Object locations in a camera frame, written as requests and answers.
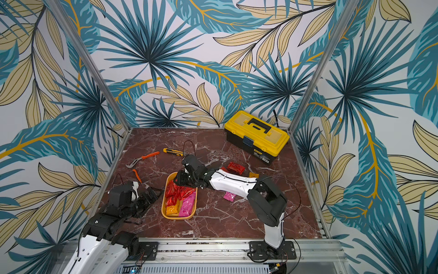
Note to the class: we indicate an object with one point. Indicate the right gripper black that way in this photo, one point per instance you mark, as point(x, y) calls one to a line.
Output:
point(185, 176)

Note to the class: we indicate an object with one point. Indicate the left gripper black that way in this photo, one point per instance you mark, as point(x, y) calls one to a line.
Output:
point(145, 200)

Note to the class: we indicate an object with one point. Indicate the yellow plastic storage box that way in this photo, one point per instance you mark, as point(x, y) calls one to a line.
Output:
point(172, 177)

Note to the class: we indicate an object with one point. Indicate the pink tea bag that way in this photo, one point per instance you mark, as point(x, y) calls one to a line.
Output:
point(229, 196)
point(187, 205)

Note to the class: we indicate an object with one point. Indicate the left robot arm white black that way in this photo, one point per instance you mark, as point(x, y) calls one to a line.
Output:
point(99, 239)

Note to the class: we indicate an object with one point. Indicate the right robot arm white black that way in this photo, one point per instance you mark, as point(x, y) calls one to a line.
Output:
point(266, 199)

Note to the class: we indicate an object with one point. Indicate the red tea bag in box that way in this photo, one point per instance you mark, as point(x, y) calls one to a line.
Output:
point(171, 194)

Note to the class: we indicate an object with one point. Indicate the yellow black utility knife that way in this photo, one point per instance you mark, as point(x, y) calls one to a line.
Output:
point(173, 152)

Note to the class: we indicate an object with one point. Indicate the yellow black toolbox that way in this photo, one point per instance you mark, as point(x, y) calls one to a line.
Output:
point(255, 136)

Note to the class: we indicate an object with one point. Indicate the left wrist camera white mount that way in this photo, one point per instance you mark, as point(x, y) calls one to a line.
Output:
point(135, 195)

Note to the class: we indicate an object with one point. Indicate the orange handled pliers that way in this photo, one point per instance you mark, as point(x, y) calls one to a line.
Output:
point(134, 163)

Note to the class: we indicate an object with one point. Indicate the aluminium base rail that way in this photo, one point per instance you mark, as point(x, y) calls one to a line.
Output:
point(207, 256)

